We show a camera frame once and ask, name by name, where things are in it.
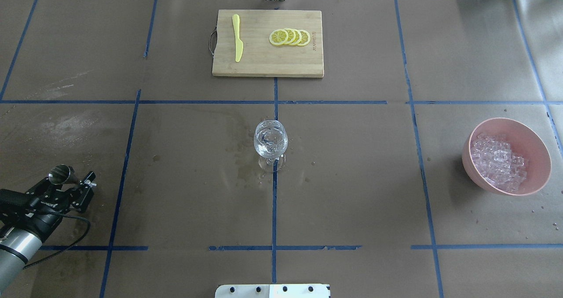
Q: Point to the lemon slice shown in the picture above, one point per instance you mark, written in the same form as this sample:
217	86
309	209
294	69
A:
304	38
279	37
297	37
289	36

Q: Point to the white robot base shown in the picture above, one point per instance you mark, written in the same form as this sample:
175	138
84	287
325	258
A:
300	290

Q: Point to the clear ice cubes pile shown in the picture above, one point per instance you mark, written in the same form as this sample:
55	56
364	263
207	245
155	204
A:
496	161

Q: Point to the pink ice bowl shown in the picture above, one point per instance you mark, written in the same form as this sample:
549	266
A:
526	142

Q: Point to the steel double jigger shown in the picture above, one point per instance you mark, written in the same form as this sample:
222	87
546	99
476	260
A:
63	174

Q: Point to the yellow plastic knife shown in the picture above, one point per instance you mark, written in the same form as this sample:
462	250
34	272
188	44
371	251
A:
239	45

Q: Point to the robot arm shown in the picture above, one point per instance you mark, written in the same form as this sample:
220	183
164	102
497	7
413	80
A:
29	218

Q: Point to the metal cutting board handle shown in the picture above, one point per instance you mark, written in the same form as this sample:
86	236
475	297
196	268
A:
212	42

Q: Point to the bamboo cutting board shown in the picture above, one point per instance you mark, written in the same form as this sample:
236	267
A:
260	58

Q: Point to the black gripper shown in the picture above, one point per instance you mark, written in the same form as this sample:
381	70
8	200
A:
38	221

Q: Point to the clear wine glass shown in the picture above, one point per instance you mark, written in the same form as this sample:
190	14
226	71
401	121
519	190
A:
271	142

